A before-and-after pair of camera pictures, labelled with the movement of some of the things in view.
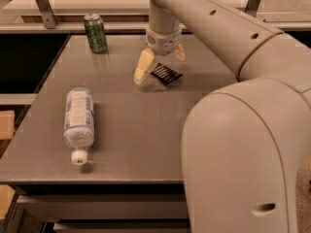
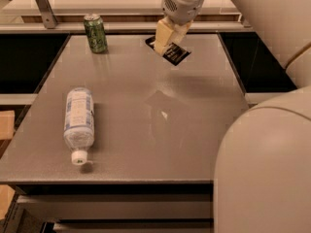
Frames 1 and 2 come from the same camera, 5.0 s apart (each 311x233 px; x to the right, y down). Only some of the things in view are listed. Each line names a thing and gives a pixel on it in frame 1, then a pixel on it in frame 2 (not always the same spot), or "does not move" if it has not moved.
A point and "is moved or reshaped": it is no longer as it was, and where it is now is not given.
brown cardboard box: (7, 124) does not move
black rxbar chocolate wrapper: (165, 74) is moved or reshaped
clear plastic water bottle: (79, 128) does not move
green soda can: (94, 25) does not move
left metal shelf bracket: (45, 7) does not move
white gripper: (162, 43) to (182, 10)
